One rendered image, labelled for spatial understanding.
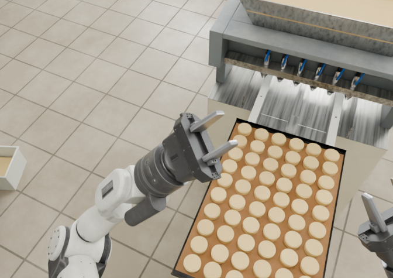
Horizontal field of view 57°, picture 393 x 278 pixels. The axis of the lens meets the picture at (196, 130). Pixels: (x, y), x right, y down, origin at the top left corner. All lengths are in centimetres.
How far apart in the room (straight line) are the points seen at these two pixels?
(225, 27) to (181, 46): 180
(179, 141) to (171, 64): 233
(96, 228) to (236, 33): 78
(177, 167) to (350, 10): 87
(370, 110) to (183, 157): 113
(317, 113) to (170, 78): 152
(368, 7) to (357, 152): 55
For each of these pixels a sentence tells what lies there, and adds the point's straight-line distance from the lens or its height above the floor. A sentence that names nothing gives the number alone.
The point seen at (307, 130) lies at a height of 84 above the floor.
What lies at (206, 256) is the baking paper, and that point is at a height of 90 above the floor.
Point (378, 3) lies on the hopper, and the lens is 138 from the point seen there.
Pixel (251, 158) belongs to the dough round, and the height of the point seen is 92.
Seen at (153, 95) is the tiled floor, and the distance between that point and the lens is 269.
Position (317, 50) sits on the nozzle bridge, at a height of 118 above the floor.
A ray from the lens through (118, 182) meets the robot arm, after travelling 70.
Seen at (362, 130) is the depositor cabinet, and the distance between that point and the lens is 154.
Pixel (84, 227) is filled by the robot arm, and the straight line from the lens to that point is 87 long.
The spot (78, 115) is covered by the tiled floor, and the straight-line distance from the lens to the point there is 267.
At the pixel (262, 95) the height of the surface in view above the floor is 90.
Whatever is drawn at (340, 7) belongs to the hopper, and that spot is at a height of 127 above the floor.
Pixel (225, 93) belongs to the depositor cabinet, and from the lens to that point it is 153.
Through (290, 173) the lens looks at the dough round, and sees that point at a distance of 123.
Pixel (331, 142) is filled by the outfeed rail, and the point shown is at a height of 90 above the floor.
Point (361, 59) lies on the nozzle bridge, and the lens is 127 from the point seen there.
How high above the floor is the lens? 195
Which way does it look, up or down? 52 degrees down
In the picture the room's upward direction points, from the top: straight up
